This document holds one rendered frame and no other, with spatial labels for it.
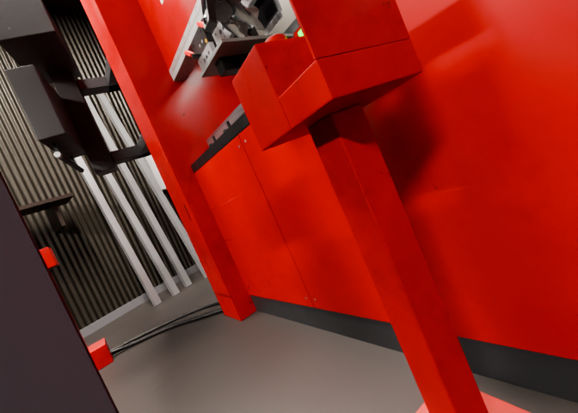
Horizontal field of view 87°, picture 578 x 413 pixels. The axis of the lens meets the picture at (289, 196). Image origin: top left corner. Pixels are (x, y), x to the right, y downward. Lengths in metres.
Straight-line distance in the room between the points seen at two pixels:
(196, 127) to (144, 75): 0.36
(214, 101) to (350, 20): 1.57
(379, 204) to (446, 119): 0.27
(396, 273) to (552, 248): 0.31
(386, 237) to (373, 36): 0.25
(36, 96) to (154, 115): 0.53
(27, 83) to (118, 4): 0.60
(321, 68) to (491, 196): 0.43
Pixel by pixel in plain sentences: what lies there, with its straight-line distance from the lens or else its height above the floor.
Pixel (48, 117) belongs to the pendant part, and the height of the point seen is 1.33.
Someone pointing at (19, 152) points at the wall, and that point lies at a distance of 3.86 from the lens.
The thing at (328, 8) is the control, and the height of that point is 0.76.
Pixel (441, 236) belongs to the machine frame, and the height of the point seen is 0.36.
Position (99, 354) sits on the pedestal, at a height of 0.08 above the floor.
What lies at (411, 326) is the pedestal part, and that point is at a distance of 0.50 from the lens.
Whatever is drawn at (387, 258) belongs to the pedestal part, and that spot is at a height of 0.45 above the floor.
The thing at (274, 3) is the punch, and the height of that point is 1.12.
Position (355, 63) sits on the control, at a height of 0.69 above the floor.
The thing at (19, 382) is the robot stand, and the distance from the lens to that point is 0.27.
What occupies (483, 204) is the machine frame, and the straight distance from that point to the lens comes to 0.67.
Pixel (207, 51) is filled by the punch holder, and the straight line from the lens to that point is 1.47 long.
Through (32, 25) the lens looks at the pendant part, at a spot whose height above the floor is 1.80.
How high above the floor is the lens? 0.60
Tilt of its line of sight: 3 degrees down
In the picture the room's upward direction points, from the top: 24 degrees counter-clockwise
